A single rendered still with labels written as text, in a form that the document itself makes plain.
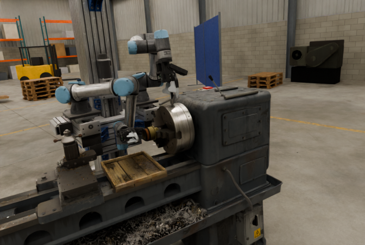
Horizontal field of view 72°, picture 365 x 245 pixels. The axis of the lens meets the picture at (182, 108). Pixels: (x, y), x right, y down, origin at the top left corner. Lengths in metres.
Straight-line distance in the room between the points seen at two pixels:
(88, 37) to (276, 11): 10.75
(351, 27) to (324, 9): 1.22
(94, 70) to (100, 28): 0.33
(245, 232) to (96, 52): 1.75
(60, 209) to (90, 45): 1.27
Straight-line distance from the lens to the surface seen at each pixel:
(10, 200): 1.66
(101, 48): 2.17
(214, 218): 1.68
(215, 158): 1.60
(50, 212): 1.35
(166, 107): 1.53
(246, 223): 1.97
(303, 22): 11.79
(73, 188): 1.35
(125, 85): 1.62
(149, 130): 1.53
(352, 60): 11.29
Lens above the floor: 1.59
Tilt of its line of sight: 14 degrees down
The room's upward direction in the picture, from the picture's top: 4 degrees counter-clockwise
